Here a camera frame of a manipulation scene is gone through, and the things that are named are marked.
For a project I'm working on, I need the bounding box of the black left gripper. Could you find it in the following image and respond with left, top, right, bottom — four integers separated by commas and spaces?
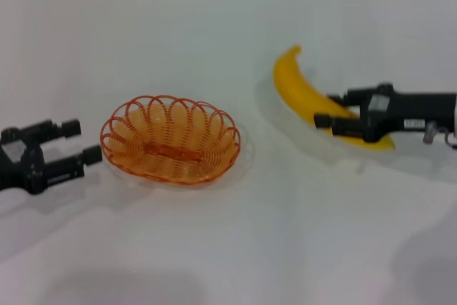
0, 118, 103, 196

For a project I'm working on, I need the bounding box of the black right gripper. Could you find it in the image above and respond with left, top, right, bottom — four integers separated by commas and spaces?
313, 83, 457, 143

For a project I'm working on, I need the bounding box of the yellow banana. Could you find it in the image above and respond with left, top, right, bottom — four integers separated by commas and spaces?
273, 44, 396, 152

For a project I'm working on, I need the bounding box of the orange plastic wire basket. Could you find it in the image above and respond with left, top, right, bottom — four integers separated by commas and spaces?
99, 94, 241, 184

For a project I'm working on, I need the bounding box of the grey gripper connector cable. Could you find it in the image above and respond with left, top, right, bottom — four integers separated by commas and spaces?
423, 121, 457, 149

